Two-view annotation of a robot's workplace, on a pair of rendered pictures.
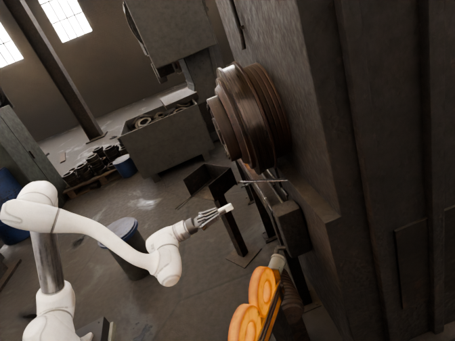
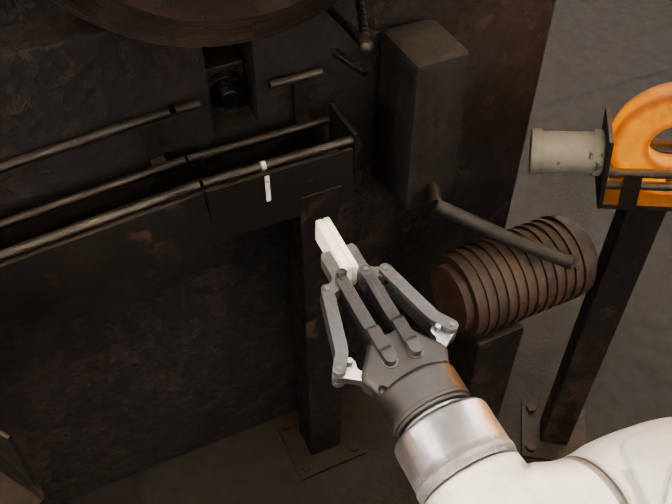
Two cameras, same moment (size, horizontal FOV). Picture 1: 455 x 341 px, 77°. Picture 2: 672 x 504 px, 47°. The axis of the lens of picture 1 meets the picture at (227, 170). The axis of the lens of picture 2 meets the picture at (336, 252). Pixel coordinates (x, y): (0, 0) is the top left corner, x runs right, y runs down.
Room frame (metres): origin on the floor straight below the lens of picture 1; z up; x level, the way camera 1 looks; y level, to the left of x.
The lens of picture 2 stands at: (1.37, 0.56, 1.30)
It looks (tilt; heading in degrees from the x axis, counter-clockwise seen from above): 46 degrees down; 246
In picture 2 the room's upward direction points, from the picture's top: straight up
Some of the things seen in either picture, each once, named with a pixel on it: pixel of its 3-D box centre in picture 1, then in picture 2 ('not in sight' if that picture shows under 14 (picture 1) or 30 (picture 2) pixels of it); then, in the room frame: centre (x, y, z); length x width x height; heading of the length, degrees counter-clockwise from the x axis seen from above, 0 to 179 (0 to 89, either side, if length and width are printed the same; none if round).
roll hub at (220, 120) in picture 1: (223, 129); not in sight; (1.15, -0.05, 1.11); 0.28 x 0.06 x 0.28; 1
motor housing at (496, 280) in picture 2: (292, 321); (492, 357); (0.82, -0.01, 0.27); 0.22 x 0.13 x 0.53; 1
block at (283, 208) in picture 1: (292, 229); (417, 117); (0.92, -0.16, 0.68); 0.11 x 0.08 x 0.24; 91
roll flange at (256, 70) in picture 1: (262, 113); not in sight; (1.16, -0.23, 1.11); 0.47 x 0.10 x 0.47; 1
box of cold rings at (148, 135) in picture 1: (168, 136); not in sight; (3.89, 0.58, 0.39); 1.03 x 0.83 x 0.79; 95
